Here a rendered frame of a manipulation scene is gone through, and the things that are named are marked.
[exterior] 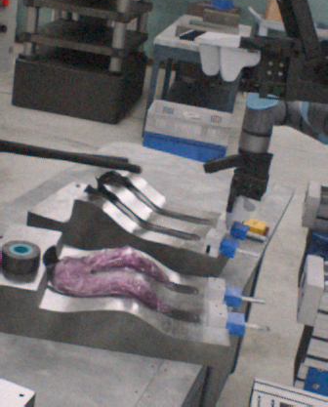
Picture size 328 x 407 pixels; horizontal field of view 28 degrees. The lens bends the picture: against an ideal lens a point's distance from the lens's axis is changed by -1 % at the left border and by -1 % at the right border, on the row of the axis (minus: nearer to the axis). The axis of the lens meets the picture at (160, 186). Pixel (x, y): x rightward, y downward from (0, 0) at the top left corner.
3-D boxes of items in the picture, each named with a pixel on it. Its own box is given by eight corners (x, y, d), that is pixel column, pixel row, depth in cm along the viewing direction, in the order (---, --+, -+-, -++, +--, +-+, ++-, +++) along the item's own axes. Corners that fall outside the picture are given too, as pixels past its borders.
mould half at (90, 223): (235, 249, 179) (245, 204, 175) (209, 290, 156) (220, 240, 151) (71, 200, 193) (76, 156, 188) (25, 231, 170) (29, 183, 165)
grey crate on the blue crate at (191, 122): (230, 133, 503) (233, 113, 498) (226, 147, 465) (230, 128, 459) (152, 117, 508) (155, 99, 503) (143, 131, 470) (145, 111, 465)
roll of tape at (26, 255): (23, 251, 137) (24, 236, 136) (48, 267, 132) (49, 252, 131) (-9, 261, 131) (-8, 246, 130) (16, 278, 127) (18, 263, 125)
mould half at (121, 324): (220, 301, 153) (229, 259, 149) (225, 369, 128) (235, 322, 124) (8, 265, 152) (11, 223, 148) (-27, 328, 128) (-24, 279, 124)
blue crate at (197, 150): (225, 158, 511) (230, 131, 503) (222, 176, 472) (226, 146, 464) (147, 142, 516) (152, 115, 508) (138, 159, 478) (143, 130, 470)
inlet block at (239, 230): (266, 245, 170) (271, 226, 168) (263, 252, 165) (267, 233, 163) (219, 230, 173) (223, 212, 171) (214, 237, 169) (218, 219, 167)
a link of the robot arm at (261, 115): (290, 93, 155) (263, 92, 150) (280, 137, 159) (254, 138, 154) (269, 84, 161) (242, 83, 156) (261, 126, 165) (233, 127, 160)
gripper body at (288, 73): (255, 98, 86) (336, 106, 89) (265, 31, 83) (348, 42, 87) (234, 90, 93) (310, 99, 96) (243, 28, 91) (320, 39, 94)
